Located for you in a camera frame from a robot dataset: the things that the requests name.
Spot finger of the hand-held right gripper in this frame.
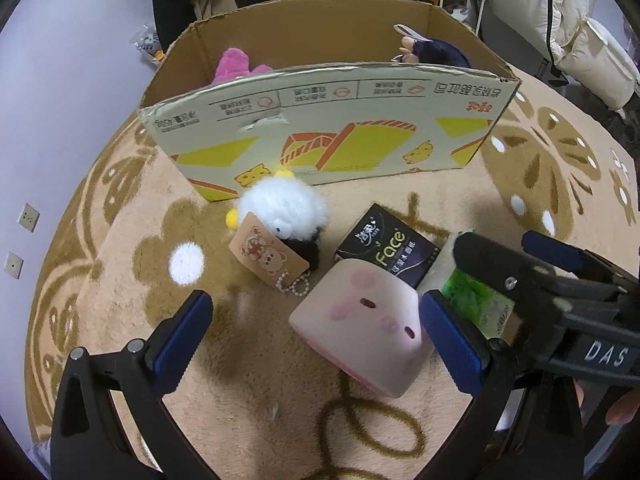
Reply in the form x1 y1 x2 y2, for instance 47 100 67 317
451 230 568 323
521 231 640 288

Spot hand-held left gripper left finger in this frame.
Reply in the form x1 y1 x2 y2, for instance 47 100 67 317
50 289 217 480

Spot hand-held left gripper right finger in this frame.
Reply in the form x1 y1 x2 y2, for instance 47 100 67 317
419 290 586 480

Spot green tissue pack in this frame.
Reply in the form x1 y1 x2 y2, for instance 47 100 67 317
416 229 517 342

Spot pink pig roll cushion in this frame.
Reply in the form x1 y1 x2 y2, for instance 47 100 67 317
289 256 427 400

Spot printed cardboard box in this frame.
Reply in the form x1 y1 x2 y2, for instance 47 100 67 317
138 0 523 204

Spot purple plush keychain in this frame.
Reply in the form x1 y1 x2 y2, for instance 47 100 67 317
392 23 472 69

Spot pink bear plush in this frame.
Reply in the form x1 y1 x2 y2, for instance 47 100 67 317
210 47 275 86

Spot person's right hand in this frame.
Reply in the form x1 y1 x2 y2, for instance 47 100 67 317
574 379 640 431

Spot black tissue pack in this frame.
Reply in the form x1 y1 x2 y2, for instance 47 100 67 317
333 203 441 291

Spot bear print tag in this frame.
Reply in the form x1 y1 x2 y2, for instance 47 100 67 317
228 211 313 297

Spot white fluffy sheep plush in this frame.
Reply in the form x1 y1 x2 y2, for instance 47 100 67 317
225 170 330 272

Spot plastic bag of yellow toys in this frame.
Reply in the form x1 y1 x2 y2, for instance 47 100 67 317
132 24 167 67

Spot dark hanging clothes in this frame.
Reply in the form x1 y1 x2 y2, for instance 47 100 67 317
150 0 201 52

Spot white wall socket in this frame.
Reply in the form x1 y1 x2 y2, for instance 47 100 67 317
3 251 25 280
17 203 41 233

